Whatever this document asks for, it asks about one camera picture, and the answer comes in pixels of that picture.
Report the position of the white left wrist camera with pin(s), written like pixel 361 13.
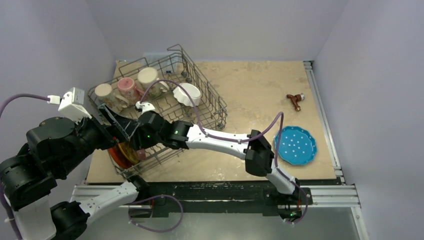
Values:
pixel 71 104

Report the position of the small red-capped object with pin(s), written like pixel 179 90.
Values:
pixel 295 99

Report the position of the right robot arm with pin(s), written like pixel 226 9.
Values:
pixel 252 148

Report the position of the beige mug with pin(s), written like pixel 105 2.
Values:
pixel 106 94

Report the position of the clear plastic container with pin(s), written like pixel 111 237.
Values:
pixel 164 62

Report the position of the white floral mug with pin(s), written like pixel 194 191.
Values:
pixel 146 77

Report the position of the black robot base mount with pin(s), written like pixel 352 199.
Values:
pixel 220 197

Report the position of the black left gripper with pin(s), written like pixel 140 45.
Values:
pixel 126 126

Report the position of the white bowl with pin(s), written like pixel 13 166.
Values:
pixel 189 95

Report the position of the yellow plate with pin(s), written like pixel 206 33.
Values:
pixel 129 153

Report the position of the red-orange plate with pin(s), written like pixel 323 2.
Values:
pixel 118 158

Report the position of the pink polka dot plate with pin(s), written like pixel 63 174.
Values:
pixel 141 155

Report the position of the blue plate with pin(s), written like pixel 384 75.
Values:
pixel 295 145

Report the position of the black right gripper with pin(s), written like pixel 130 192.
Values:
pixel 139 133

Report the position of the pink patterned mug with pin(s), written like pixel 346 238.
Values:
pixel 130 90

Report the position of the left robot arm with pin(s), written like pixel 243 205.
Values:
pixel 53 150

